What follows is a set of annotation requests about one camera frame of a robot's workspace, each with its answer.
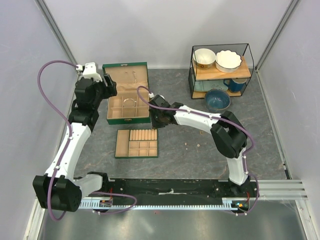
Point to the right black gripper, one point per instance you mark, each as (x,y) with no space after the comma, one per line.
(156,125)

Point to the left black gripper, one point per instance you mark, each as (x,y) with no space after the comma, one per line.
(109,91)

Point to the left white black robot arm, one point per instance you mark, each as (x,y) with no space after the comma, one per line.
(57,189)

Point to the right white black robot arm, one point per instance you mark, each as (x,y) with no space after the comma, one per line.
(226,131)

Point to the green open jewelry box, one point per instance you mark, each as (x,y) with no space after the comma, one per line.
(127,107)

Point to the green jewelry tray insert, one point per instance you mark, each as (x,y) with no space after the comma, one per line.
(136,143)

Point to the blue ceramic bowl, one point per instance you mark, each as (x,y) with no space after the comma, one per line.
(217,100)

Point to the white ceramic bowl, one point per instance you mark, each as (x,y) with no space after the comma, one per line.
(204,58)

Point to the blue mug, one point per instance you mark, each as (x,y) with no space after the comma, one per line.
(234,84)

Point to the white scalloped dish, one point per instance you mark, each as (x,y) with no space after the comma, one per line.
(228,61)

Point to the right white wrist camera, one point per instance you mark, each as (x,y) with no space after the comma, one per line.
(152,95)

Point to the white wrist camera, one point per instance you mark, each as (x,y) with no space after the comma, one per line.
(152,95)
(89,71)

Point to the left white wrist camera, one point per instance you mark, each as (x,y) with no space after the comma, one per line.
(89,71)

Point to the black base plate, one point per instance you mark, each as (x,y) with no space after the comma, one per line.
(178,191)

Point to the black wire shelf rack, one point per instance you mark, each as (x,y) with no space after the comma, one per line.
(203,80)

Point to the light blue cable duct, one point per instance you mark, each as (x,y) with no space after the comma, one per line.
(99,204)

